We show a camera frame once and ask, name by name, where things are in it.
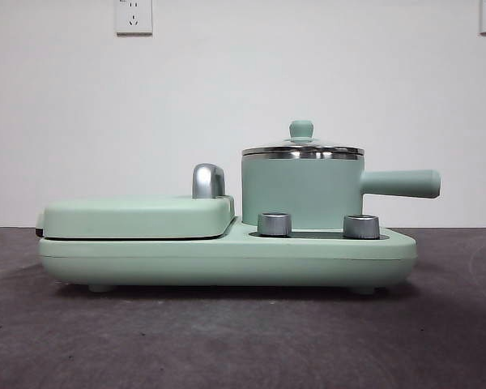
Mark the silver control knob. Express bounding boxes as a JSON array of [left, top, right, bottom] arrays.
[[257, 211, 293, 237], [342, 213, 382, 240]]

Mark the mint green handled pot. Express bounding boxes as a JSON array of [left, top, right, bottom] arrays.
[[240, 147, 442, 228]]

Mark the mint green griddle cover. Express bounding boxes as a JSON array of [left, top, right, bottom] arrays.
[[35, 163, 237, 241]]

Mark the mint green breakfast machine base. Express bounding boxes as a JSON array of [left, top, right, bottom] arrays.
[[38, 216, 418, 294]]

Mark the glass lid with green knob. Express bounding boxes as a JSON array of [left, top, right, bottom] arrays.
[[242, 119, 365, 157]]

